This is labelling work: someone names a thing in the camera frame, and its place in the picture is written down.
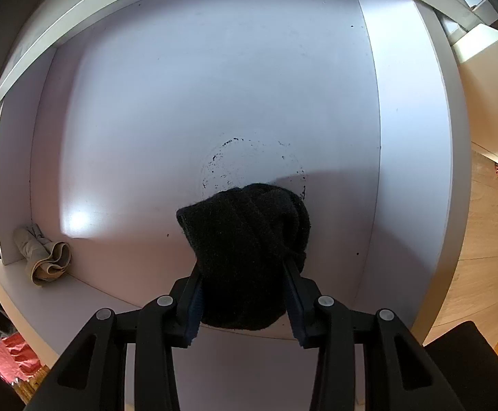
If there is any black knit cloth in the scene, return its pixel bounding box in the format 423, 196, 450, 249
176, 183, 310, 331

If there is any red quilted cloth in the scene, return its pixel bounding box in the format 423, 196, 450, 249
0, 197, 46, 388

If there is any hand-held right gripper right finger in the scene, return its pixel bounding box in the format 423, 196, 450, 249
281, 254, 466, 411

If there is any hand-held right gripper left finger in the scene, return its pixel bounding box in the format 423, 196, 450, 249
26, 261, 204, 411

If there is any beige cloth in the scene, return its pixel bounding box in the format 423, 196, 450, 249
13, 224, 72, 287

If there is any white cabinet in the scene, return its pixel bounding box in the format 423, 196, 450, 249
0, 0, 498, 108

